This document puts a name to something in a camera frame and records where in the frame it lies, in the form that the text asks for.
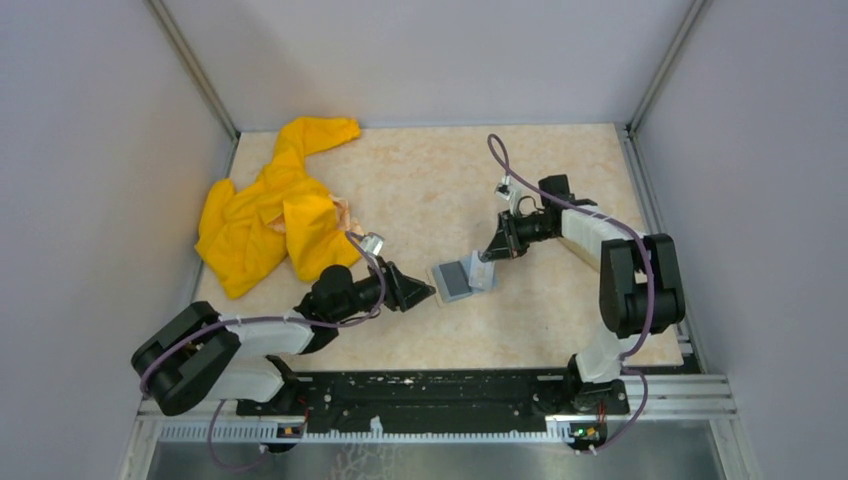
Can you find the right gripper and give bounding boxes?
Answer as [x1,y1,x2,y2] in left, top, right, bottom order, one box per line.
[481,208,557,262]

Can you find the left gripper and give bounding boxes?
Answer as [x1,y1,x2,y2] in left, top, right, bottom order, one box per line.
[332,255,436,323]

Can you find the white printed credit card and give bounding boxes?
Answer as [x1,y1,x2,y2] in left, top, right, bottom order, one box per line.
[468,250,495,291]

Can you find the clear plastic card holder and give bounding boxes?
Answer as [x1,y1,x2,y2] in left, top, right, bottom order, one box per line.
[429,250,497,304]

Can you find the black credit card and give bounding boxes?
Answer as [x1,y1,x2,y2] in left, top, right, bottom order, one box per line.
[438,261,472,298]

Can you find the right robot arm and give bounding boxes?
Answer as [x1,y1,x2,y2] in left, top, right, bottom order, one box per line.
[473,175,685,412]

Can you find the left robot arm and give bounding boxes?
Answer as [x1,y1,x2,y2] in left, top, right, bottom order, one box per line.
[130,258,437,416]

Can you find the beige oval tray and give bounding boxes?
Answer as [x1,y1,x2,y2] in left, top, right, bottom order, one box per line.
[560,237,600,272]

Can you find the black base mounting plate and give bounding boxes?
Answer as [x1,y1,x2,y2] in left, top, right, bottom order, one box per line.
[236,368,631,433]

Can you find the yellow cloth garment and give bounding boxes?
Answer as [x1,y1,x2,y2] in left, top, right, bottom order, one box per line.
[195,117,361,299]

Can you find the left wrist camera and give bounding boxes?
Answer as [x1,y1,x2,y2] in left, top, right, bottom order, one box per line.
[359,232,385,257]

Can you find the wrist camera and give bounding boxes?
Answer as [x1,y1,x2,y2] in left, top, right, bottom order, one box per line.
[494,176,521,203]
[359,232,385,257]

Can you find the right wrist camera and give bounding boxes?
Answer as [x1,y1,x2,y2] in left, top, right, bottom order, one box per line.
[494,176,521,203]

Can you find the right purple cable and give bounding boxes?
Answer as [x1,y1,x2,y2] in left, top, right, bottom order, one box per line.
[487,133,657,456]

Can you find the purple cable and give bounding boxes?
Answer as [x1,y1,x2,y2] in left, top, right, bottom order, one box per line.
[487,133,657,456]
[139,230,389,473]

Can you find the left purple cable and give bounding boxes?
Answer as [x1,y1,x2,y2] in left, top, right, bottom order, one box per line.
[139,230,389,473]

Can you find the aluminium frame rail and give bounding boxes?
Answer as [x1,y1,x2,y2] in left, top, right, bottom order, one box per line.
[137,374,738,422]

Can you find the white slotted cable duct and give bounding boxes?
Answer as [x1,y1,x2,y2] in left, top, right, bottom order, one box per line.
[158,417,574,445]

